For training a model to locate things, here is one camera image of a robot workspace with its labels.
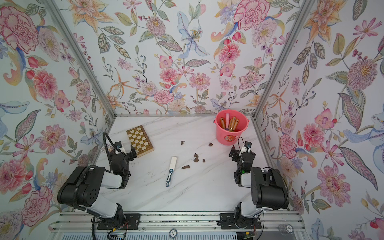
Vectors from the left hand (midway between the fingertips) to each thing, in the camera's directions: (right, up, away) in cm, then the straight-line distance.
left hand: (126, 144), depth 91 cm
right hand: (+71, -1, +2) cm, 71 cm away
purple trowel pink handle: (+63, +17, +7) cm, 66 cm away
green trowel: (+70, +14, +9) cm, 72 cm away
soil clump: (+53, -1, +12) cm, 54 cm away
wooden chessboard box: (+4, +1, +12) cm, 13 cm away
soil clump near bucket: (+33, 0, +13) cm, 35 cm away
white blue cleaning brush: (+28, -11, +1) cm, 30 cm away
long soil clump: (+37, -14, +2) cm, 39 cm away
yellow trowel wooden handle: (+61, +13, +10) cm, 63 cm away
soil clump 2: (+47, -11, +4) cm, 49 cm away
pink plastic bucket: (+66, +5, +3) cm, 67 cm away
